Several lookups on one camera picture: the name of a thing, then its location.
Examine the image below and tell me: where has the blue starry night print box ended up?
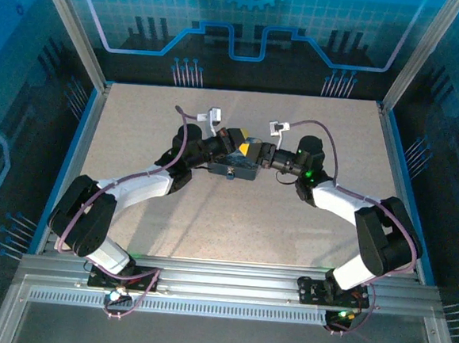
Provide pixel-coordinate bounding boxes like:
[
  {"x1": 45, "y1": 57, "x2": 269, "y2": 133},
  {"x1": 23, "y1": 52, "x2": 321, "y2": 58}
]
[{"x1": 206, "y1": 147, "x2": 265, "y2": 183}]

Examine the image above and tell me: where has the small connector board with LED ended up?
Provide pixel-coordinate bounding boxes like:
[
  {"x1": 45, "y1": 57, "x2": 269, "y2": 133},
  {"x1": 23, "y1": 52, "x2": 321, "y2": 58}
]
[
  {"x1": 103, "y1": 287, "x2": 132, "y2": 307},
  {"x1": 323, "y1": 305, "x2": 359, "y2": 334}
]

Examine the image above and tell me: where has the aluminium table side rail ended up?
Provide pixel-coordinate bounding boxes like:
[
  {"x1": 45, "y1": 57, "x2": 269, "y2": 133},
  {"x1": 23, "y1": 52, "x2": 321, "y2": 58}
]
[
  {"x1": 35, "y1": 78, "x2": 115, "y2": 258},
  {"x1": 365, "y1": 102, "x2": 439, "y2": 284}
]

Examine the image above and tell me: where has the aluminium frame cross rail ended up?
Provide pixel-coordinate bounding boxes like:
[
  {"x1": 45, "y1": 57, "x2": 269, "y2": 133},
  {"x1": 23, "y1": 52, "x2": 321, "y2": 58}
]
[{"x1": 17, "y1": 244, "x2": 447, "y2": 318}]

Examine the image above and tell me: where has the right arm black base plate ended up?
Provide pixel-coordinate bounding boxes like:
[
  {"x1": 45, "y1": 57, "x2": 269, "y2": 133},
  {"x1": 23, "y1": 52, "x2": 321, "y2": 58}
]
[{"x1": 296, "y1": 275, "x2": 373, "y2": 311}]

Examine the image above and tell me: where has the grey slotted cable duct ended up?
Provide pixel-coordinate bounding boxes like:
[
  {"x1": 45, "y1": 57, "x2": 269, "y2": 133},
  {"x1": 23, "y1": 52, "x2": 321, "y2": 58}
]
[{"x1": 26, "y1": 286, "x2": 429, "y2": 336}]

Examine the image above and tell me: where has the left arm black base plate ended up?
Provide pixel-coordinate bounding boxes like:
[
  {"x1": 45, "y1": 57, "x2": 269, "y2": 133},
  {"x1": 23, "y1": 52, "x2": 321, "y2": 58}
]
[{"x1": 86, "y1": 261, "x2": 163, "y2": 294}]

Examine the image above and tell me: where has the aluminium frame post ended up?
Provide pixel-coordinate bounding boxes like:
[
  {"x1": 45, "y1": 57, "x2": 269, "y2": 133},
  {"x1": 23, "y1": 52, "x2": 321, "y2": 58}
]
[
  {"x1": 380, "y1": 0, "x2": 459, "y2": 119},
  {"x1": 25, "y1": 0, "x2": 119, "y2": 91}
]

